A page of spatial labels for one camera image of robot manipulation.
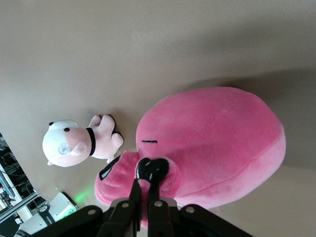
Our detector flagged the round bright pink plush toy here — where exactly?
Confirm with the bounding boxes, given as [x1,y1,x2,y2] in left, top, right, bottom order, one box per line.
[94,86,287,228]

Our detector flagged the aluminium frame profile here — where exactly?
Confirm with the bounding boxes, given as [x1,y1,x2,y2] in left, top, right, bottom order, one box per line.
[0,132,41,227]

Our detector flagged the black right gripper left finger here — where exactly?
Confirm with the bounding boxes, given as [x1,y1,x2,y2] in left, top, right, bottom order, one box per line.
[98,178,143,237]

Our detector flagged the pale pink pig plush toy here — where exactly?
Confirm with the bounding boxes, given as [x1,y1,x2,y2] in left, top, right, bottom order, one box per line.
[41,114,124,168]

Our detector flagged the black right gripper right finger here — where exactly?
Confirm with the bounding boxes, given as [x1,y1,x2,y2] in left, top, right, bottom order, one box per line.
[147,177,175,237]

